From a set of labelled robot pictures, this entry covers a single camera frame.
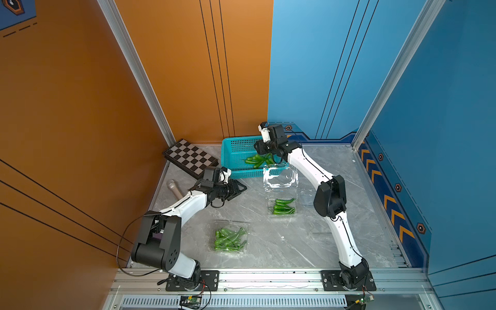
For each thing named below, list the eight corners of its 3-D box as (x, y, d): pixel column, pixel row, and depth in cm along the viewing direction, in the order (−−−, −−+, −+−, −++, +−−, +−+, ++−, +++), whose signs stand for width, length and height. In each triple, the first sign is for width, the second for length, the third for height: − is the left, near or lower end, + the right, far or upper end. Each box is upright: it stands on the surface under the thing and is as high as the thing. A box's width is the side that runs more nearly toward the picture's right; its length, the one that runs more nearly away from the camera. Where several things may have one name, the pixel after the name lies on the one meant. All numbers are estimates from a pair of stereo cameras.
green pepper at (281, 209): (273, 216, 92) (274, 213, 89) (273, 208, 94) (273, 205, 91) (294, 216, 92) (295, 213, 89) (292, 208, 94) (294, 205, 91)
